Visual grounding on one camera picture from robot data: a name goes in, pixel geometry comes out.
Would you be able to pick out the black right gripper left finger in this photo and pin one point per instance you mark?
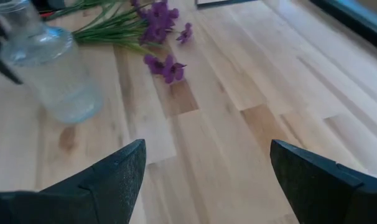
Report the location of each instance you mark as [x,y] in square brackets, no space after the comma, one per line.
[82,196]

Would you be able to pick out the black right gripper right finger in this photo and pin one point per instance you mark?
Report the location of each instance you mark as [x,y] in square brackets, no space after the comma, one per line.
[328,196]

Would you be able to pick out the ribbed clear glass vase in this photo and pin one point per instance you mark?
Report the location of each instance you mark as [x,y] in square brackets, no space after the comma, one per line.
[58,77]

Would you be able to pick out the purple artificial flower stem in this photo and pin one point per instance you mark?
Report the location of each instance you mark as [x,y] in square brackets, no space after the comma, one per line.
[159,25]

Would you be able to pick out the black table frame rails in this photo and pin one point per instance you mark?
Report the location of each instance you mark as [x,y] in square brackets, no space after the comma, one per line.
[347,18]

